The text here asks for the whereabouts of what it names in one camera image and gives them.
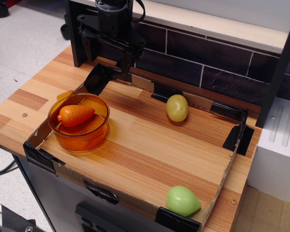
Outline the black office chair caster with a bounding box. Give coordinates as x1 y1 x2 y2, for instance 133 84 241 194
60 14 70 40

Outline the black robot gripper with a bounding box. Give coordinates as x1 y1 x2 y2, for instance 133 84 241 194
77 5 146 74

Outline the cardboard fence with black tape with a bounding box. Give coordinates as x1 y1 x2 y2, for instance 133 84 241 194
23 64 254 232

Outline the orange plastic toy carrot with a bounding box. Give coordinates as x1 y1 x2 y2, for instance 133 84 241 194
57 105 95 127

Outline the transparent orange plastic pot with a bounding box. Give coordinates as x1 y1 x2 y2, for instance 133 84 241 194
47 91 110 152

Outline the yellow plastic toy potato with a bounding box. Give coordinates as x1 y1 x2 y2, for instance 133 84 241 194
166 94 189 122

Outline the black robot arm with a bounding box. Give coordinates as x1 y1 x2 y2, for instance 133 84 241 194
77 0 146 74

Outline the white grooved side unit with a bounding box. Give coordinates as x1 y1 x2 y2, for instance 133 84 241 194
247 98 290 203

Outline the black cable on floor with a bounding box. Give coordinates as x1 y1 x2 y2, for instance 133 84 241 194
0 101 17 178

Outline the dark brick pattern backsplash panel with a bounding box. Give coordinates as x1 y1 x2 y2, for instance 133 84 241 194
65 0 290 129

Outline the green plastic toy pear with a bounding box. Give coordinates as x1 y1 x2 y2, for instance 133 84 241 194
166 186 201 216

